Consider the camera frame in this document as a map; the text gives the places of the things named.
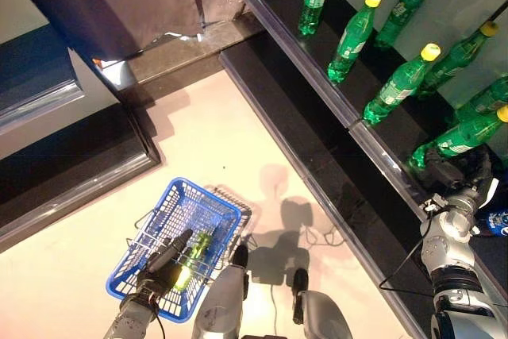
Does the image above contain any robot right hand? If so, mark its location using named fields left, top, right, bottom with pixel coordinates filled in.
left=418, top=146, right=500, bottom=207

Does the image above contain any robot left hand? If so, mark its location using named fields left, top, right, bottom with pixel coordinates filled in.
left=134, top=229, right=195, bottom=308

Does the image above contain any blue plastic shopping basket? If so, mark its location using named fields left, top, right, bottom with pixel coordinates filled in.
left=105, top=176, right=255, bottom=323

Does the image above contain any black left robot foot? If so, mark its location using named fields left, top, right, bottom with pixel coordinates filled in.
left=231, top=244, right=250, bottom=271

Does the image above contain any black robot foot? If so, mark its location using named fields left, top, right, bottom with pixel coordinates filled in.
left=291, top=267, right=310, bottom=324
left=231, top=244, right=250, bottom=271

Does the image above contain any black right robot foot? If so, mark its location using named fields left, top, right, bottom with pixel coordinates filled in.
left=291, top=267, right=310, bottom=324

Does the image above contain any dark side shelf unit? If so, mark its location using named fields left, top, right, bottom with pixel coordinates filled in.
left=0, top=0, right=162, bottom=252

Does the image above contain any silver right robot leg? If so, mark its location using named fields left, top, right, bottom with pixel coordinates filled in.
left=293, top=289, right=354, bottom=339

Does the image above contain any dark stone floor sill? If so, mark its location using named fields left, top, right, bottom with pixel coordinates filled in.
left=122, top=11, right=265, bottom=86

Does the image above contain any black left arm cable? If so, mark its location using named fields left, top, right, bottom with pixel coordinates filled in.
left=150, top=302, right=167, bottom=339

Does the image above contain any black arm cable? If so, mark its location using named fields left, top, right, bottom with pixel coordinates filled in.
left=150, top=302, right=167, bottom=339
left=379, top=218, right=433, bottom=291

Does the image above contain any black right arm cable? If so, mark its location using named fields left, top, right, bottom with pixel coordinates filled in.
left=379, top=218, right=433, bottom=291

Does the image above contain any white cable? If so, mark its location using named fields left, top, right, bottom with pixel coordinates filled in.
left=269, top=283, right=279, bottom=339

